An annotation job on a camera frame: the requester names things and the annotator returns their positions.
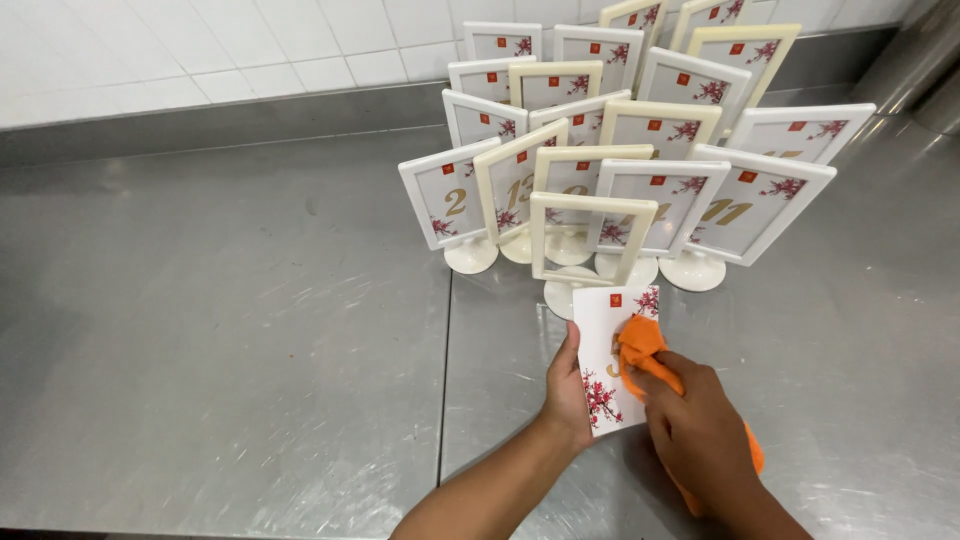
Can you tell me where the person's left hand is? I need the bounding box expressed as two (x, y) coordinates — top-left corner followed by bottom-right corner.
(539, 321), (597, 456)

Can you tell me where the empty cream frame stand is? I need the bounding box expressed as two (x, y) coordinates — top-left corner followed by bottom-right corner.
(528, 191), (660, 322)

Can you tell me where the white floral number card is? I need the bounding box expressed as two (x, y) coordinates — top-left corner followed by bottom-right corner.
(572, 285), (662, 438)

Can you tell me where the tall steel cylinder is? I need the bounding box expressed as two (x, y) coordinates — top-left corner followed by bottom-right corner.
(850, 0), (960, 116)

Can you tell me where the group of table number stands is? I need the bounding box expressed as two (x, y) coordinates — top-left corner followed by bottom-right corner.
(397, 0), (878, 294)

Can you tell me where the person's right hand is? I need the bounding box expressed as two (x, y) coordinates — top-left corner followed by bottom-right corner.
(626, 350), (760, 520)

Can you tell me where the orange cleaning cloth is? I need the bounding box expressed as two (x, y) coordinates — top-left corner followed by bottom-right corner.
(616, 313), (767, 519)

